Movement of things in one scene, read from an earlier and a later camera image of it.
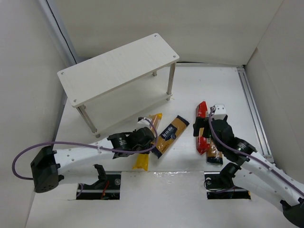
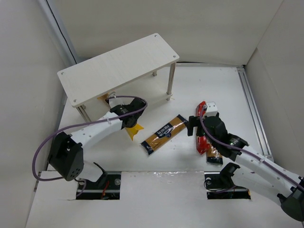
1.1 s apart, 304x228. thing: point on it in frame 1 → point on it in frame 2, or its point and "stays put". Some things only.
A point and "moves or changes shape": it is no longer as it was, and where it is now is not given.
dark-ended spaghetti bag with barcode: [213, 154] stays put
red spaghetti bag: [202, 111] stays put
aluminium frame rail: [264, 146] stays put
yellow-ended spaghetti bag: [142, 161] → [130, 128]
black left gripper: [147, 137] → [129, 122]
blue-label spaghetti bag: [170, 135] moves or changes shape
